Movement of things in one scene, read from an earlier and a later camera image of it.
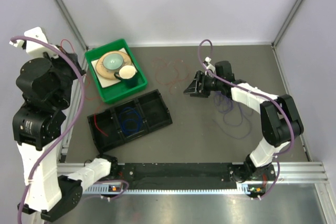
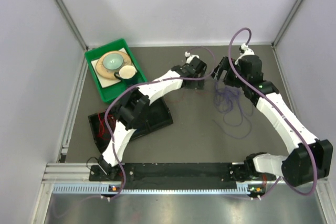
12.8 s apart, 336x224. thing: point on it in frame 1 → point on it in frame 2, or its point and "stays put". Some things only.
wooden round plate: [102, 69] stays put
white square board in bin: [105, 82] stays put
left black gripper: [74, 57] → [196, 84]
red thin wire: [154, 68] → [102, 131]
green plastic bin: [115, 91] stays put
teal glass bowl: [113, 61] stays put
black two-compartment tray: [118, 125] stays put
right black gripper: [196, 90] → [222, 66]
